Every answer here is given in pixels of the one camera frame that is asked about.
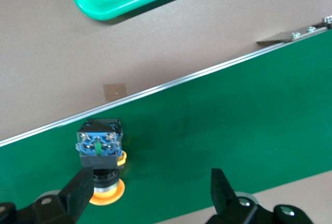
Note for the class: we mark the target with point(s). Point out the brown tape patch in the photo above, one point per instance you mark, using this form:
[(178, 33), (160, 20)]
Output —
[(114, 91)]

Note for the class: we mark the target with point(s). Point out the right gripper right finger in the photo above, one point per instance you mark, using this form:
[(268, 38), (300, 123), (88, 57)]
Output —
[(228, 208)]

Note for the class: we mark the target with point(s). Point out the green conveyor belt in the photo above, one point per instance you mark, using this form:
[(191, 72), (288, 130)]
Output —
[(220, 130)]

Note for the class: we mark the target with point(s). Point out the yellow push button switch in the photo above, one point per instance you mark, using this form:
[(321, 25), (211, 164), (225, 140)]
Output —
[(99, 146)]

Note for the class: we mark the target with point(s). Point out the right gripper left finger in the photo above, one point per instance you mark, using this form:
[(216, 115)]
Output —
[(64, 206)]

